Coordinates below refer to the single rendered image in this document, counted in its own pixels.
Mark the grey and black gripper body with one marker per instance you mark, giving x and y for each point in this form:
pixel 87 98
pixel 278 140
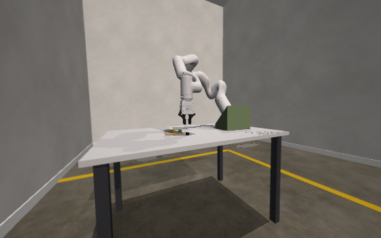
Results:
pixel 187 107

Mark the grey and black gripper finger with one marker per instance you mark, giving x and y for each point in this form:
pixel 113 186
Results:
pixel 183 117
pixel 190 117

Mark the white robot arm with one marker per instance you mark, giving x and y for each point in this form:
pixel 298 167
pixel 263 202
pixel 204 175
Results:
pixel 193 81

